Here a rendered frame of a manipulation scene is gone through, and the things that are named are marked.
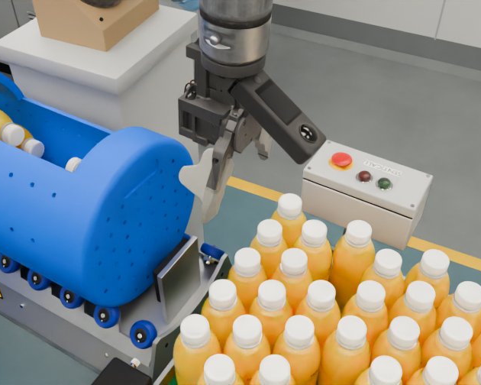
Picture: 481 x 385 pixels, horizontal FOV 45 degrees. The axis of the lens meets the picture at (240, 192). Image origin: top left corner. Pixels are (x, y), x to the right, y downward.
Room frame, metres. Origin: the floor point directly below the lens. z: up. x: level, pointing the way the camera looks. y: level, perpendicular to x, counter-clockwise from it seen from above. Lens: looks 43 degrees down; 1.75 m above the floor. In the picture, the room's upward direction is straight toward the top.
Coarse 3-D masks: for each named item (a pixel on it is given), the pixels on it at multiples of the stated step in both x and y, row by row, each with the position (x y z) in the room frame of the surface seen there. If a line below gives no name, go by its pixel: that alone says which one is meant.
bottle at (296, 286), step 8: (280, 264) 0.57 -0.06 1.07; (280, 272) 0.56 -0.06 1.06; (304, 272) 0.56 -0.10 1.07; (280, 280) 0.55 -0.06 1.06; (288, 280) 0.55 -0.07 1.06; (296, 280) 0.55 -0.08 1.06; (304, 280) 0.55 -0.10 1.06; (312, 280) 0.56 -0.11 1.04; (288, 288) 0.54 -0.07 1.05; (296, 288) 0.54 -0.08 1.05; (304, 288) 0.54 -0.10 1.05; (288, 296) 0.54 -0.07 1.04; (296, 296) 0.53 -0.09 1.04; (296, 304) 0.53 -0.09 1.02
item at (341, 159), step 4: (340, 152) 0.79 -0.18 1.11; (332, 156) 0.78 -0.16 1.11; (336, 156) 0.78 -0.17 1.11; (340, 156) 0.78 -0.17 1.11; (344, 156) 0.78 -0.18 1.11; (348, 156) 0.78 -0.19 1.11; (332, 160) 0.77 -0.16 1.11; (336, 160) 0.77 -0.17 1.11; (340, 160) 0.77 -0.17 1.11; (344, 160) 0.77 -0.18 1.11; (348, 160) 0.77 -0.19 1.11; (336, 164) 0.76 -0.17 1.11; (340, 164) 0.76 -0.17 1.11; (344, 164) 0.76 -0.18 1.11; (348, 164) 0.76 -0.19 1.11
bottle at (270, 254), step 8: (256, 240) 0.63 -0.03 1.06; (280, 240) 0.62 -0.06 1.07; (256, 248) 0.61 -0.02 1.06; (264, 248) 0.61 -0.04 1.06; (272, 248) 0.61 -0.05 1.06; (280, 248) 0.61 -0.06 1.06; (288, 248) 0.63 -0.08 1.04; (264, 256) 0.60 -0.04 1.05; (272, 256) 0.60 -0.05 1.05; (280, 256) 0.61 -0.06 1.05; (264, 264) 0.60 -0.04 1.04; (272, 264) 0.60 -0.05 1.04; (272, 272) 0.59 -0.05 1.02
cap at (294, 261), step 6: (288, 252) 0.58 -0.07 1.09; (294, 252) 0.58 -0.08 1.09; (300, 252) 0.58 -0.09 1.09; (282, 258) 0.56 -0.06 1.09; (288, 258) 0.56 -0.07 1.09; (294, 258) 0.56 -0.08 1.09; (300, 258) 0.56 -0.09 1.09; (306, 258) 0.56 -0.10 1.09; (282, 264) 0.56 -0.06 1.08; (288, 264) 0.55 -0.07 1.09; (294, 264) 0.55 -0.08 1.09; (300, 264) 0.55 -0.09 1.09; (306, 264) 0.56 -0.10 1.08; (288, 270) 0.55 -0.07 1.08; (294, 270) 0.55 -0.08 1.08; (300, 270) 0.55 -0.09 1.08
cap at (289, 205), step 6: (282, 198) 0.70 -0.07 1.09; (288, 198) 0.70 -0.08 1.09; (294, 198) 0.70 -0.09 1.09; (282, 204) 0.68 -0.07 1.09; (288, 204) 0.68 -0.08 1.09; (294, 204) 0.68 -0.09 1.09; (300, 204) 0.68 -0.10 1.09; (282, 210) 0.67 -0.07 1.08; (288, 210) 0.67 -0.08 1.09; (294, 210) 0.67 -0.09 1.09; (300, 210) 0.68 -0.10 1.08
